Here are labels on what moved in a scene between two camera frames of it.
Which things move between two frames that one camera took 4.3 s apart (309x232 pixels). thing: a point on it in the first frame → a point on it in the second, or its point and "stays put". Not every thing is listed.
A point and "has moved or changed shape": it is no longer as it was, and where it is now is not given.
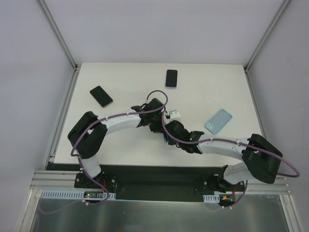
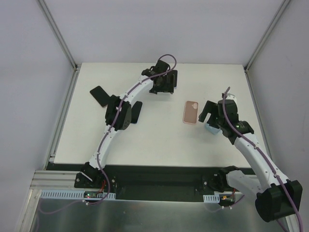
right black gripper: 169,128 → 211,114
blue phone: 165,137 has moved or changed shape
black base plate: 152,182 stays put
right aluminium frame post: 277,17 stays put
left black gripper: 156,126 → 165,86
